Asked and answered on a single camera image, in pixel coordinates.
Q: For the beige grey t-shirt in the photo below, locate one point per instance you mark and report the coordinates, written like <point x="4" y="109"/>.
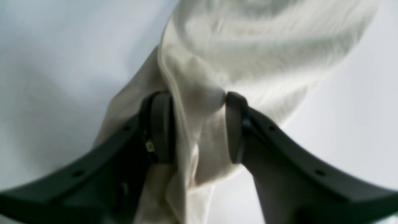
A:
<point x="270" y="51"/>

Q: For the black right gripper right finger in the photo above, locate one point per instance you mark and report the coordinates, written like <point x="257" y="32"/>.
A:
<point x="293" y="185"/>

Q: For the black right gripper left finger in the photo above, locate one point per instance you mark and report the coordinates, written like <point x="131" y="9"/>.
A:
<point x="105" y="185"/>

